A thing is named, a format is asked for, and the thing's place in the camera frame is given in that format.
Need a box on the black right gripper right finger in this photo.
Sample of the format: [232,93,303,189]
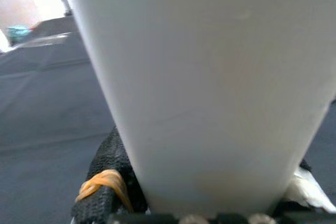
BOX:
[272,158,336,216]

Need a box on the yellow rubber band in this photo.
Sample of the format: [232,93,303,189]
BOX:
[75,169,134,213]

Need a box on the black table cloth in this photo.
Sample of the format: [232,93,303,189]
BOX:
[0,15,336,224]

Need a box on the white plastic table leg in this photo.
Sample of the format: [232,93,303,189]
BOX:
[60,0,336,214]

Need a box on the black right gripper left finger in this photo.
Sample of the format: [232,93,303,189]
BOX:
[71,125,148,224]

